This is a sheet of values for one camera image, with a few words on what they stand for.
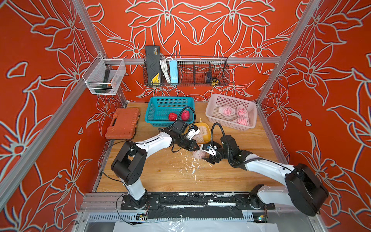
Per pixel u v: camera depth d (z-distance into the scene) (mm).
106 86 815
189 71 975
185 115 1036
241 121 975
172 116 1035
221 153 713
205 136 908
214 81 941
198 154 810
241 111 1038
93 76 779
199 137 921
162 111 1139
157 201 728
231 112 1066
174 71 896
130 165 456
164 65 840
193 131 794
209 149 699
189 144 754
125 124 1005
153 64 875
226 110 1068
